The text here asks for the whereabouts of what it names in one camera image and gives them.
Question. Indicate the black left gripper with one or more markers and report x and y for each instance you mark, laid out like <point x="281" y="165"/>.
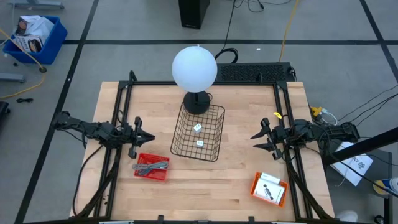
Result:
<point x="133" y="137"/>

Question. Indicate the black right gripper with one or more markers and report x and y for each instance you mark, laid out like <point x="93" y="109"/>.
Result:
<point x="277" y="137"/>

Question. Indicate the white charger with handwritten label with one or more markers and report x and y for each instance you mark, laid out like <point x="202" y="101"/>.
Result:
<point x="197" y="128"/>

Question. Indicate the white charger block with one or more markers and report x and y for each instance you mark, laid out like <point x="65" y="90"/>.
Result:
<point x="200" y="143"/>

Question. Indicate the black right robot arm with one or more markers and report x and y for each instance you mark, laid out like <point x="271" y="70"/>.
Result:
<point x="311" y="130"/>

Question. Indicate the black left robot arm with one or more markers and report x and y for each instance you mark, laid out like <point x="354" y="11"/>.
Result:
<point x="93" y="128"/>

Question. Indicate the blue plastic bin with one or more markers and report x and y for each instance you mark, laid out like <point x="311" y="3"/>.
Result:
<point x="53" y="46"/>

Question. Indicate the yellow tag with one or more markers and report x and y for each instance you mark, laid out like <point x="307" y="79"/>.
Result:
<point x="277" y="115"/>

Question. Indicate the small white card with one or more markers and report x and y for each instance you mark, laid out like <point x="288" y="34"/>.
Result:
<point x="270" y="178"/>

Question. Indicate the red slotted plastic basket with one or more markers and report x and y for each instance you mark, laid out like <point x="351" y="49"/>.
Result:
<point x="152" y="177"/>

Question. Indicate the orange plastic tray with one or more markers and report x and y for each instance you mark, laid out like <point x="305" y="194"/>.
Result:
<point x="254" y="186"/>

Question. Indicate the white printed booklet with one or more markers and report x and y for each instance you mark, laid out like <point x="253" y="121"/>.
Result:
<point x="269" y="193"/>

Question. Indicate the yellow plug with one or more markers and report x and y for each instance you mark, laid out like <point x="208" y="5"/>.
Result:
<point x="317" y="111"/>

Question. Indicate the black perforated computer case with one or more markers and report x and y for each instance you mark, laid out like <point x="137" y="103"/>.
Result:
<point x="255" y="73"/>

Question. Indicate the white globe lamp, black base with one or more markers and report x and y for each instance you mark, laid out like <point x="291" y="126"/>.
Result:
<point x="194" y="68"/>

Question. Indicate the white paper sheet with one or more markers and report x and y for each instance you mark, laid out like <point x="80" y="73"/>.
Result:
<point x="357" y="165"/>

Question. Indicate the black diagonal beam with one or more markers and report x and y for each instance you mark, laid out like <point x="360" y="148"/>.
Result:
<point x="367" y="144"/>

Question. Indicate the black computer tower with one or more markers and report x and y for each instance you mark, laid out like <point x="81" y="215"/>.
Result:
<point x="192" y="14"/>

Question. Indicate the grey stand foot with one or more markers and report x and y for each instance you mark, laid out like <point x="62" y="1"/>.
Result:
<point x="12" y="77"/>

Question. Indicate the printed carton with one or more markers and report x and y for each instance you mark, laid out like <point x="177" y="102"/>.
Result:
<point x="29" y="43"/>
<point x="23" y="26"/>

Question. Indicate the black aluminium table frame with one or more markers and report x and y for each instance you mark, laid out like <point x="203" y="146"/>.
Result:
<point x="122" y="93"/>

